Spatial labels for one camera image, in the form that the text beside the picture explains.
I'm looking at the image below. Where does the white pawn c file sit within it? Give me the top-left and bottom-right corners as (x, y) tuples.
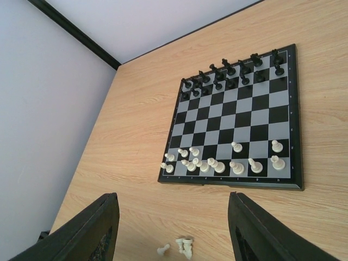
(189, 147), (200, 157)

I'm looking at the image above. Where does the white lying chess piece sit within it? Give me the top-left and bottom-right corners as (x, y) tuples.
(157, 244), (170, 256)

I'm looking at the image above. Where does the black chess pieces row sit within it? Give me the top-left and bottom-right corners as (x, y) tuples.
(179, 49), (289, 102)

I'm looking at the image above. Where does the black aluminium frame rail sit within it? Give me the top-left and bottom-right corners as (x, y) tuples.
(28, 0), (121, 70)

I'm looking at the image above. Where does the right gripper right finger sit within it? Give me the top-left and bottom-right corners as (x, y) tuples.
(228, 192), (337, 260)

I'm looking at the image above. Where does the white king piece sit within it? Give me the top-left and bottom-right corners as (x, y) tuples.
(229, 161), (245, 175)

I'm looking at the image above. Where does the white pawn b file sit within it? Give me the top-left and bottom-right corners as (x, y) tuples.
(178, 148), (189, 158)

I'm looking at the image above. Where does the white pawn a file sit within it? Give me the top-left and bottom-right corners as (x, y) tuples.
(164, 153), (176, 162)

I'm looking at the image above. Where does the white pawn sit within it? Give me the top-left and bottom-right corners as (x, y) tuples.
(231, 141), (243, 153)

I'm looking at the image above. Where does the white queen piece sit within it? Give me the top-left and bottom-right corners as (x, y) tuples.
(207, 158), (225, 173)

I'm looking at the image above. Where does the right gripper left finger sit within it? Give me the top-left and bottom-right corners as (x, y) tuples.
(12, 192), (120, 260)

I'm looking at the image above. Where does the black and silver chessboard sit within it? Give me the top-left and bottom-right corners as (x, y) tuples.
(158, 44), (305, 190)

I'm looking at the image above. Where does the white pawn h file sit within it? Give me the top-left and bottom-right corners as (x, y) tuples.
(271, 140), (283, 153)

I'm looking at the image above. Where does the white chess pieces pile centre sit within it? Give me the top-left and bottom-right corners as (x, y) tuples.
(175, 238), (193, 260)

